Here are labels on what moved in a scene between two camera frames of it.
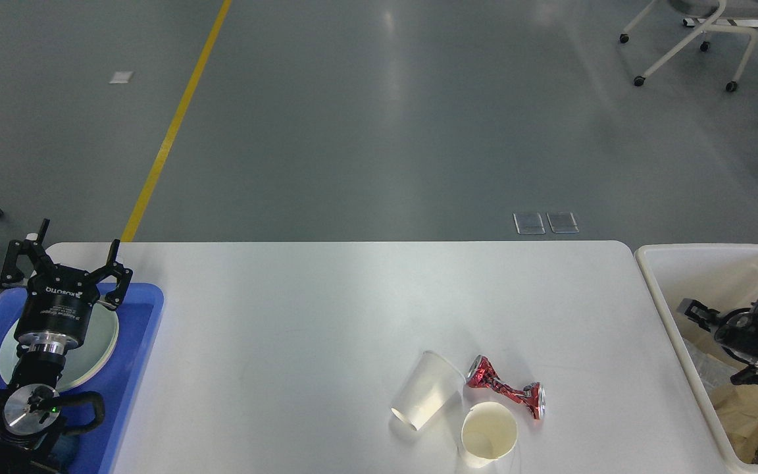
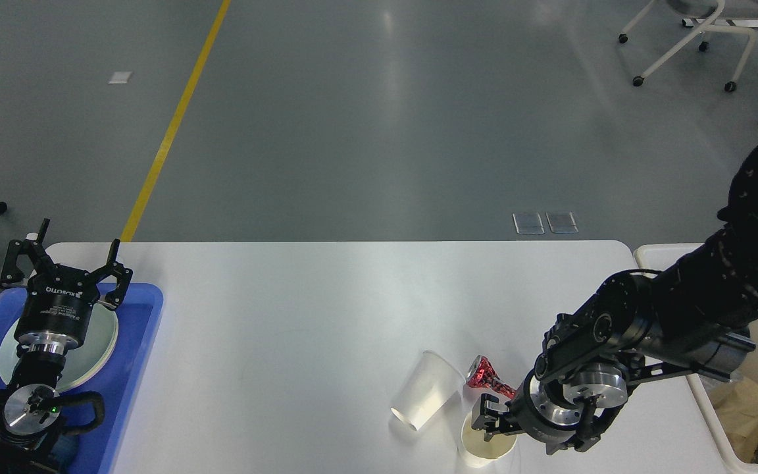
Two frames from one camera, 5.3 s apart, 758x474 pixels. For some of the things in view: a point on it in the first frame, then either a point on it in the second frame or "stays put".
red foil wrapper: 482,374 stays put
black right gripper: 741,332 to 551,410
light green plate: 84,362 stays put
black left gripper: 58,299 stays put
